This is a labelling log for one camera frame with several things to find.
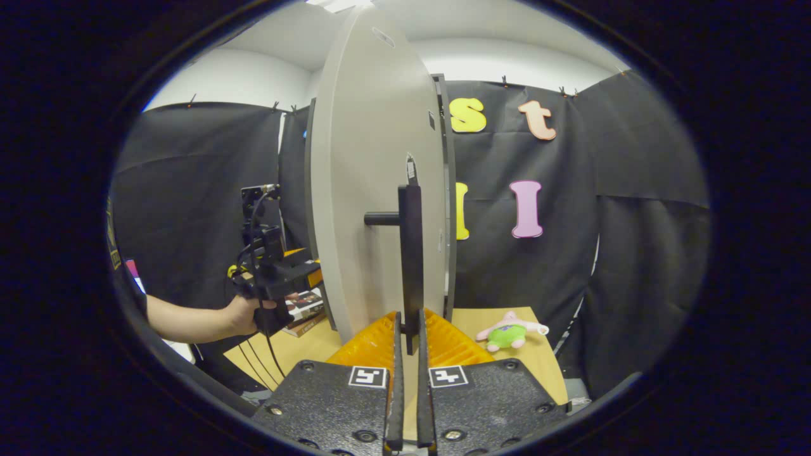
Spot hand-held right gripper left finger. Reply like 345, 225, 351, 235
253, 310, 405, 456

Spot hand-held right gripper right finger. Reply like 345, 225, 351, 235
416, 308, 571, 456

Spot black cabinet door handle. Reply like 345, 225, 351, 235
364, 184, 424, 355

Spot light grey cabinet door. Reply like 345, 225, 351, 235
304, 6, 448, 346

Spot green and pink plush toy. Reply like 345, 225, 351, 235
475, 310, 551, 353

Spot black backdrop cloth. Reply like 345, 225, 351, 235
111, 70, 710, 400

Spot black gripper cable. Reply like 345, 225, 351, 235
238, 189, 290, 381

